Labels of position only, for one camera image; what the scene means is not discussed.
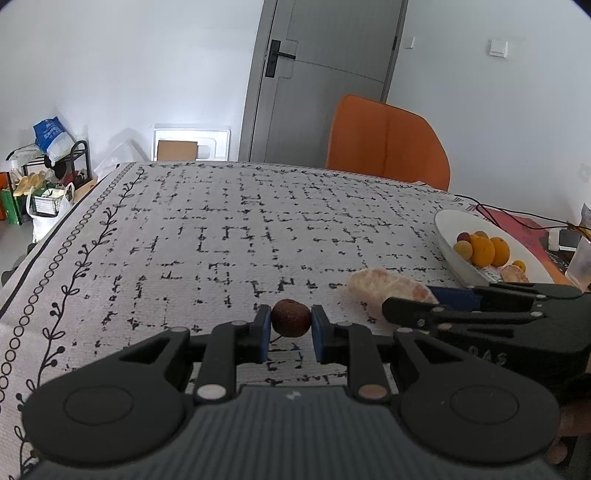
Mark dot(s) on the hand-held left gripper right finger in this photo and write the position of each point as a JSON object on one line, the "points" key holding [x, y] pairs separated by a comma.
{"points": [[318, 334]]}

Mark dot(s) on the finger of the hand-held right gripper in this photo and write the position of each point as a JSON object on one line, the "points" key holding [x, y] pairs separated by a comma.
{"points": [[415, 311], [455, 297]]}

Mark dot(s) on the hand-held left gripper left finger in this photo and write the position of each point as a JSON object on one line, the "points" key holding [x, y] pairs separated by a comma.
{"points": [[264, 333]]}

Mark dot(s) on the dark red round fruit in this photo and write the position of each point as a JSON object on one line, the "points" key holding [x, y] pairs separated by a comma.
{"points": [[290, 318]]}

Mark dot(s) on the peeled pomelo piece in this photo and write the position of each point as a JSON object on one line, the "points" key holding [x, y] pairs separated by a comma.
{"points": [[392, 287], [514, 274]]}

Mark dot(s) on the large orange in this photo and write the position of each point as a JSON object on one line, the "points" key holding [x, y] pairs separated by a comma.
{"points": [[501, 251], [481, 253]]}

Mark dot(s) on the olive yellow round fruit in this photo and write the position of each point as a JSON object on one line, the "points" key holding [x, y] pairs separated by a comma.
{"points": [[480, 234]]}

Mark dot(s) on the white plate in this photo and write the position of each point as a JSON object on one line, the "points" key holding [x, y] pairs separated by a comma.
{"points": [[450, 226]]}

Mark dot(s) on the small orange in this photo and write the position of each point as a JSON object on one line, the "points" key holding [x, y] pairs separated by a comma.
{"points": [[519, 266]]}

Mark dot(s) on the person's right hand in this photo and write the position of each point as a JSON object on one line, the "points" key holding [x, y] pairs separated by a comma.
{"points": [[575, 420]]}

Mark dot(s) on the golden yellow round fruit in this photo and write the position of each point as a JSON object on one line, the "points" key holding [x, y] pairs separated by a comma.
{"points": [[463, 249]]}

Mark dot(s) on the small red fruit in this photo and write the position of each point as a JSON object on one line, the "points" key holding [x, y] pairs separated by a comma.
{"points": [[463, 237]]}

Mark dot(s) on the red mat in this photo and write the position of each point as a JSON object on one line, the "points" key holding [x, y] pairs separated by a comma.
{"points": [[521, 235]]}

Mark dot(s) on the black device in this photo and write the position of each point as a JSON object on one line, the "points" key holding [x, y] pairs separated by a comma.
{"points": [[564, 240]]}

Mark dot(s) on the patterned tablecloth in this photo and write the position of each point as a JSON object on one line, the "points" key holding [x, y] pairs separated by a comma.
{"points": [[207, 230]]}

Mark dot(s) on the orange chair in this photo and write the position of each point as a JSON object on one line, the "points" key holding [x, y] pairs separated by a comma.
{"points": [[388, 138]]}

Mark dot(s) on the cardboard box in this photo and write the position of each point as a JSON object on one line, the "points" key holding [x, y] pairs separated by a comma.
{"points": [[177, 151]]}

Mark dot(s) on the white foam tray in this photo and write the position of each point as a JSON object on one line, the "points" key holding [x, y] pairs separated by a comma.
{"points": [[191, 134]]}

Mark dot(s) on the white plastic bag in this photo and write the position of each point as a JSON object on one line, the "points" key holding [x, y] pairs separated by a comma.
{"points": [[46, 217]]}

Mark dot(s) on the black rack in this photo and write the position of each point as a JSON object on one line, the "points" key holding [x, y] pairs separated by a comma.
{"points": [[81, 159]]}

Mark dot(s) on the yellow slippers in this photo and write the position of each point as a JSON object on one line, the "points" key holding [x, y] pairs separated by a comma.
{"points": [[27, 183]]}

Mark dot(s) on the green box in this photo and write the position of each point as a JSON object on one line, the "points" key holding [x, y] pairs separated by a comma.
{"points": [[10, 207]]}

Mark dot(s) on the blue plastic bag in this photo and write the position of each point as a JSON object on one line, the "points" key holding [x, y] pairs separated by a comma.
{"points": [[51, 136]]}

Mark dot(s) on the small white wall switch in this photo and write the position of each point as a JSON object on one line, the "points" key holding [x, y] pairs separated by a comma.
{"points": [[409, 41]]}

